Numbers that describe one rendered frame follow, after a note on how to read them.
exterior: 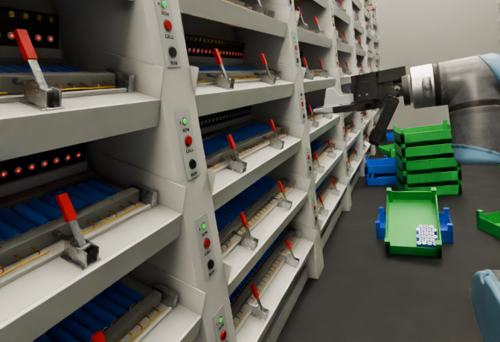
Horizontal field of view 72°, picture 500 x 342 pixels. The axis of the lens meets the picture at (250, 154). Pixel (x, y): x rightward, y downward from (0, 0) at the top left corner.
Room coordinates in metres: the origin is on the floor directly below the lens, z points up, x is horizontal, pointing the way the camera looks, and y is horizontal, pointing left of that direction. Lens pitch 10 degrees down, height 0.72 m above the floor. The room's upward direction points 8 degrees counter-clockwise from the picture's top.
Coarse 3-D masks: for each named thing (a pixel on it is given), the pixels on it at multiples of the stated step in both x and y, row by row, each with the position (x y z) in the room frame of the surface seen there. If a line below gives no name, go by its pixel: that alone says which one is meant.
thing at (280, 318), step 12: (336, 216) 1.70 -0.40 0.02; (324, 228) 1.51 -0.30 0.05; (324, 240) 1.46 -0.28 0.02; (300, 276) 1.14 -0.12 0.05; (300, 288) 1.11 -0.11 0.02; (288, 300) 1.01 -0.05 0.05; (288, 312) 1.00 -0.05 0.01; (276, 324) 0.91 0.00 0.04; (264, 336) 0.86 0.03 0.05; (276, 336) 0.90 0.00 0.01
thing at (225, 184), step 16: (256, 112) 1.25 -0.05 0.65; (208, 128) 0.97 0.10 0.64; (288, 128) 1.18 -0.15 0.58; (288, 144) 1.09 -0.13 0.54; (256, 160) 0.89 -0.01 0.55; (272, 160) 0.94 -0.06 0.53; (208, 176) 0.64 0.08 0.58; (224, 176) 0.74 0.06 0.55; (240, 176) 0.76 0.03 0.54; (256, 176) 0.85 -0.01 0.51; (224, 192) 0.69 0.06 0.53; (240, 192) 0.78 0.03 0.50
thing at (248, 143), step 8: (280, 128) 1.18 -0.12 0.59; (256, 136) 1.02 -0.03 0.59; (272, 136) 1.13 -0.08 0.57; (240, 144) 0.92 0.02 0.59; (248, 144) 0.95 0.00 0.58; (256, 144) 0.98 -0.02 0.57; (216, 152) 0.82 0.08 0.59; (224, 152) 0.83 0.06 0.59; (232, 152) 0.87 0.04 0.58; (208, 160) 0.76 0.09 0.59; (216, 160) 0.80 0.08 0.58; (224, 160) 0.84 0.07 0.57; (208, 168) 0.75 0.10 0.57
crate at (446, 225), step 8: (448, 208) 1.47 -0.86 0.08; (384, 216) 1.60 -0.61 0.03; (440, 216) 1.49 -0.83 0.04; (448, 216) 1.46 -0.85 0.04; (376, 224) 1.43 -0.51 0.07; (384, 224) 1.57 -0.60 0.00; (440, 224) 1.48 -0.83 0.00; (448, 224) 1.31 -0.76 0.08; (376, 232) 1.43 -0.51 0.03; (384, 232) 1.42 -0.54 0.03; (440, 232) 1.32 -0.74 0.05; (448, 232) 1.31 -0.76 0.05; (448, 240) 1.31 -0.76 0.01
